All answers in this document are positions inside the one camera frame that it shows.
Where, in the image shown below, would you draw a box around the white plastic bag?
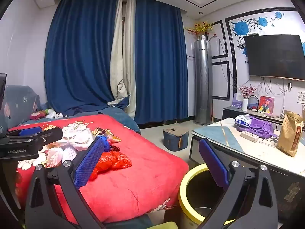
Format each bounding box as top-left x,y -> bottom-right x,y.
56,123 -> 96,152

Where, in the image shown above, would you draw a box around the purple backpack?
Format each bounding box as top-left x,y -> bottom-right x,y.
237,115 -> 278,139

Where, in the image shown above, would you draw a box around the dark television cabinet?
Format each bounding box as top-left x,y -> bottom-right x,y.
222,106 -> 305,127

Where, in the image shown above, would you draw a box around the round blue ornament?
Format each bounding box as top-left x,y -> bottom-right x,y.
248,95 -> 259,111

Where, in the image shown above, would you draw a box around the black wall television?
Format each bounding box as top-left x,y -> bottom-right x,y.
243,35 -> 305,81

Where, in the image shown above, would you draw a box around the white tissue pack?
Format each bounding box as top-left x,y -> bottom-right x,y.
235,114 -> 252,127

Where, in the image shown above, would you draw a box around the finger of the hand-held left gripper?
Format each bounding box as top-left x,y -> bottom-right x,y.
8,126 -> 44,137
0,127 -> 63,146

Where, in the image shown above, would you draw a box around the small wooden stool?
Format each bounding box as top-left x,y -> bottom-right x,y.
163,126 -> 189,152

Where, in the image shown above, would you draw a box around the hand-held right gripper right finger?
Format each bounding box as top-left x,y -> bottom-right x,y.
199,138 -> 278,229

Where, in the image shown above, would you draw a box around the brown paper bag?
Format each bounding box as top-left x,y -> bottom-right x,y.
276,112 -> 303,157

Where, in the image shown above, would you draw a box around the colourful portrait painting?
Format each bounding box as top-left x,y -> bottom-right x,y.
258,96 -> 274,114

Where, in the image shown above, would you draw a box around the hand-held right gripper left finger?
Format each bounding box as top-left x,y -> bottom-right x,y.
25,137 -> 106,229

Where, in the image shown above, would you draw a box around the yellow artificial flowers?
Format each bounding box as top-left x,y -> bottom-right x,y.
185,21 -> 215,40

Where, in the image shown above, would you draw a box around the red plastic bag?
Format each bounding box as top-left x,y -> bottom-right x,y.
89,151 -> 132,181

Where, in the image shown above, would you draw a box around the blue plastic wrapper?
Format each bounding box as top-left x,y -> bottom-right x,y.
97,135 -> 111,152

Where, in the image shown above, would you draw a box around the blue curtain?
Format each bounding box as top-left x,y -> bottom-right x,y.
133,0 -> 189,126
44,0 -> 120,116

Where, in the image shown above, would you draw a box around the white plush toy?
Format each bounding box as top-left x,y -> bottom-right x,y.
45,108 -> 64,120

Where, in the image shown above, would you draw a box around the silver tower air conditioner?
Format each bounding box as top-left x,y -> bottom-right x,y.
193,39 -> 214,126

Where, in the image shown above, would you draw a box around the red floral blanket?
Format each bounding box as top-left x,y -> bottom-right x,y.
8,114 -> 190,223

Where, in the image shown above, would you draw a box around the marble top coffee table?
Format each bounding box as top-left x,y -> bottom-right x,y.
190,117 -> 305,220

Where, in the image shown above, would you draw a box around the purple tissue box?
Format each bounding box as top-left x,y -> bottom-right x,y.
232,93 -> 243,109

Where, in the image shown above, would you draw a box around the black wall cable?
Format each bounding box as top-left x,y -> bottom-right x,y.
210,34 -> 235,96

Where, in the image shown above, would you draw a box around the beige curtain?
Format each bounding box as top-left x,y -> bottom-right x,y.
110,0 -> 137,118

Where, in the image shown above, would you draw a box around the white power strip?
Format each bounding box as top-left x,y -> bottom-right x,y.
240,131 -> 259,143

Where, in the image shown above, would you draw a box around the red plush toy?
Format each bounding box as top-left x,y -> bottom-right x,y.
30,111 -> 47,121

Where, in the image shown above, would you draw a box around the gold snack wrappers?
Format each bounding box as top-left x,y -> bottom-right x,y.
92,127 -> 121,143

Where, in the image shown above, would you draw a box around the yellow rimmed trash can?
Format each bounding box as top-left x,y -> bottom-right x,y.
178,163 -> 239,229

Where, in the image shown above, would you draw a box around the white foam fruit net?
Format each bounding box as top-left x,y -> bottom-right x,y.
46,147 -> 64,168
61,145 -> 78,161

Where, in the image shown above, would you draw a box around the blue flower wall decal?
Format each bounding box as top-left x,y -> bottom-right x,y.
232,11 -> 305,65

